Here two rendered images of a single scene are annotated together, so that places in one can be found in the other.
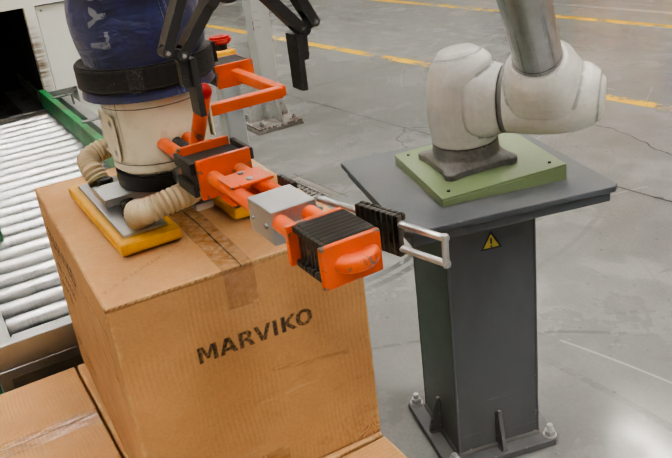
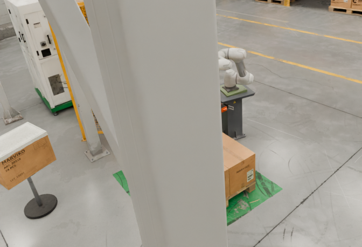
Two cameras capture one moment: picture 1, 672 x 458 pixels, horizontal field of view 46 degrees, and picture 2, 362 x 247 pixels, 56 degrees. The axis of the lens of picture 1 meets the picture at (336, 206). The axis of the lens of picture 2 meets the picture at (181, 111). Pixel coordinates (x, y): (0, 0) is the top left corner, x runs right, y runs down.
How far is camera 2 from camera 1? 292 cm
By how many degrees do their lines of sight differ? 8
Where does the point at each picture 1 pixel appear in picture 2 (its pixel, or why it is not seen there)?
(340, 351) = not seen: hidden behind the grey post
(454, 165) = (228, 89)
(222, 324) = not seen: hidden behind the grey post
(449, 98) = (228, 79)
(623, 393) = (258, 128)
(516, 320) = (238, 115)
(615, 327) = (257, 116)
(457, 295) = (229, 111)
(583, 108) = (249, 81)
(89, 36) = not seen: hidden behind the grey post
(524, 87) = (240, 79)
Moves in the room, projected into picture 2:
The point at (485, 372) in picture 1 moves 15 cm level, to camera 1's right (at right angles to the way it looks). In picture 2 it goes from (233, 124) to (243, 122)
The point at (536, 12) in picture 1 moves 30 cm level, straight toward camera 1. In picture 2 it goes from (242, 69) to (242, 80)
